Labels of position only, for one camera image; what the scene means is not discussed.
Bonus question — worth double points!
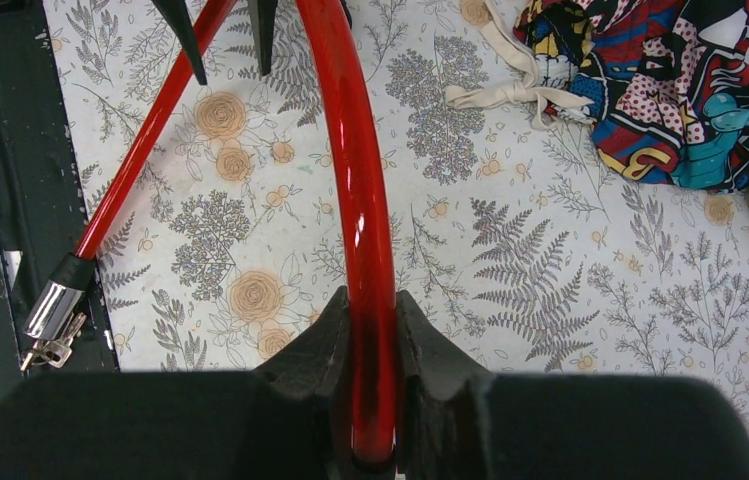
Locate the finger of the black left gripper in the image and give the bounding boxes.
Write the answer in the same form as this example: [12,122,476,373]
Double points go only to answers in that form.
[152,0,207,85]
[248,0,279,76]

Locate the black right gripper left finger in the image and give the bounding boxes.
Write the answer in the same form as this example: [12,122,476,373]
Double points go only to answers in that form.
[0,288,348,479]

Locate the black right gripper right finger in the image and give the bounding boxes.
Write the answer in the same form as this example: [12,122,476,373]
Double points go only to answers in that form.
[397,292,749,479]

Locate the silver keys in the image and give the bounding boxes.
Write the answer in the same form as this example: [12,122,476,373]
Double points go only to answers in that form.
[20,312,87,372]

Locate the red cable lock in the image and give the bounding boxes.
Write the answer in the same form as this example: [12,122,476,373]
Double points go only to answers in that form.
[24,1,398,471]

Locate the colourful comic print cloth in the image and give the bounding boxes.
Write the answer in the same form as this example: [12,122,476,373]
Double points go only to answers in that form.
[444,0,749,260]

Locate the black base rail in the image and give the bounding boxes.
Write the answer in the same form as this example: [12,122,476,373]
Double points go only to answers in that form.
[0,1,87,400]

